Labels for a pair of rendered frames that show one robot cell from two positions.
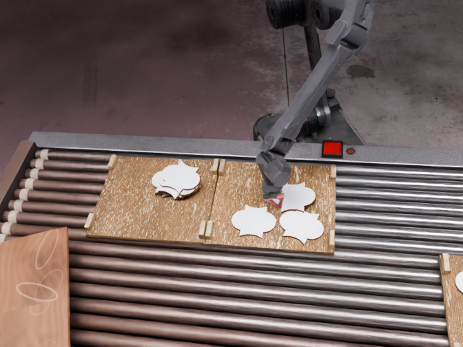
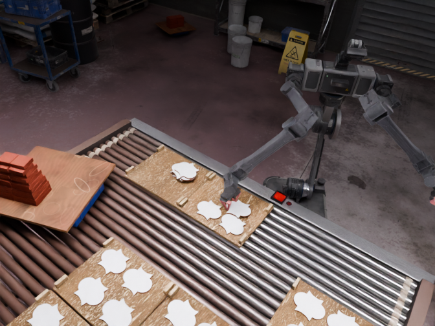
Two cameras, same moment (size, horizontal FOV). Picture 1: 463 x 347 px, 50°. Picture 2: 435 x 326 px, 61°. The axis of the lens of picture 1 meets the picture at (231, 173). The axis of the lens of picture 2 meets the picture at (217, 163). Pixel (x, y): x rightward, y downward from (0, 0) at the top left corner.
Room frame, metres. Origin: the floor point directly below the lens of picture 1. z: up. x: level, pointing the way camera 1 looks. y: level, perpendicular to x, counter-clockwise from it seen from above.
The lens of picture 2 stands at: (-0.34, -0.47, 2.44)
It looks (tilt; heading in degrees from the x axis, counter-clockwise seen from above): 41 degrees down; 18
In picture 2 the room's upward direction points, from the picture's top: 5 degrees clockwise
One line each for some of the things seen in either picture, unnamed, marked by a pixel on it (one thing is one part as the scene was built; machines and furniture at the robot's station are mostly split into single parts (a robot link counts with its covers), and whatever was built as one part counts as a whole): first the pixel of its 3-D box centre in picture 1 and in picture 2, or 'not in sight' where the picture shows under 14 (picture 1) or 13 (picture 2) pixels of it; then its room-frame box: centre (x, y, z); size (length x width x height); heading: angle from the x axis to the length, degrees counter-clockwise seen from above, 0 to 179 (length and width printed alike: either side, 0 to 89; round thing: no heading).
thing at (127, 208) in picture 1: (156, 197); (169, 174); (1.10, 0.27, 0.93); 0.41 x 0.35 x 0.02; 75
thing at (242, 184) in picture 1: (273, 204); (226, 207); (0.99, -0.12, 0.93); 0.41 x 0.35 x 0.02; 75
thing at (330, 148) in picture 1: (332, 149); (279, 197); (1.20, -0.38, 0.92); 0.06 x 0.06 x 0.01; 75
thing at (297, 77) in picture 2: not in sight; (294, 81); (1.60, -0.27, 1.45); 0.09 x 0.08 x 0.12; 102
